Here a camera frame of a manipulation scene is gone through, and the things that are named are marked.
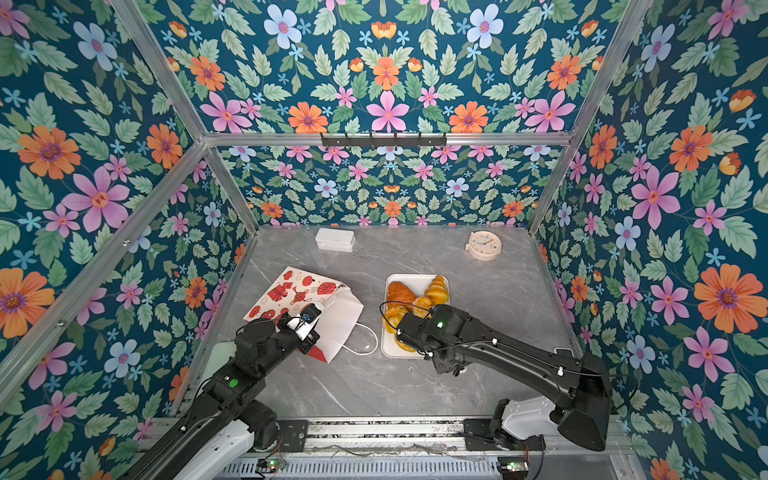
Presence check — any glazed yellow donut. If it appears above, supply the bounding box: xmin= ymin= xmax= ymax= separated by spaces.
xmin=394 ymin=336 xmax=416 ymax=353

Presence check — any red white paper bag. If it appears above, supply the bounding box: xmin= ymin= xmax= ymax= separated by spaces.
xmin=243 ymin=267 xmax=379 ymax=364

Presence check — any yellow shell madeleine bread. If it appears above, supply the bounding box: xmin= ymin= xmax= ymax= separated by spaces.
xmin=383 ymin=304 xmax=409 ymax=335

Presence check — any long twisted bread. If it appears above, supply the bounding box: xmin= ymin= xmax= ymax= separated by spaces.
xmin=424 ymin=275 xmax=450 ymax=306

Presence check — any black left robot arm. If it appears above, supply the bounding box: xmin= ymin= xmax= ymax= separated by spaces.
xmin=123 ymin=310 xmax=319 ymax=479

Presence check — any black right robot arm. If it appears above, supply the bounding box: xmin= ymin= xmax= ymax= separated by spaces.
xmin=394 ymin=304 xmax=612 ymax=452

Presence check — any pale green box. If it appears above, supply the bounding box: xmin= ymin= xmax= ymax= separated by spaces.
xmin=202 ymin=341 xmax=237 ymax=381

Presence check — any white rectangular tray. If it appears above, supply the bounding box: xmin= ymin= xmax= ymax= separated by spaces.
xmin=380 ymin=274 xmax=436 ymax=359

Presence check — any white plastic box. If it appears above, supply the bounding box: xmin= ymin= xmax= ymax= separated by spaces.
xmin=315 ymin=228 xmax=355 ymax=252

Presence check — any pink alarm clock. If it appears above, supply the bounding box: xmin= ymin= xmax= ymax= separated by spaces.
xmin=465 ymin=231 xmax=502 ymax=262

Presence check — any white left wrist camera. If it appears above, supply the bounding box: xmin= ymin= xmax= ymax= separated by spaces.
xmin=286 ymin=303 xmax=323 ymax=338

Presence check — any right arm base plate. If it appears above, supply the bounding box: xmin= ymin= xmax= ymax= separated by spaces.
xmin=461 ymin=418 xmax=546 ymax=452

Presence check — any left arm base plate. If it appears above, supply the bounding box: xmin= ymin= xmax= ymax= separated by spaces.
xmin=269 ymin=419 xmax=310 ymax=453

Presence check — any black hook rail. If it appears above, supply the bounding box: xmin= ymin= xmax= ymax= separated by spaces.
xmin=320 ymin=133 xmax=448 ymax=148

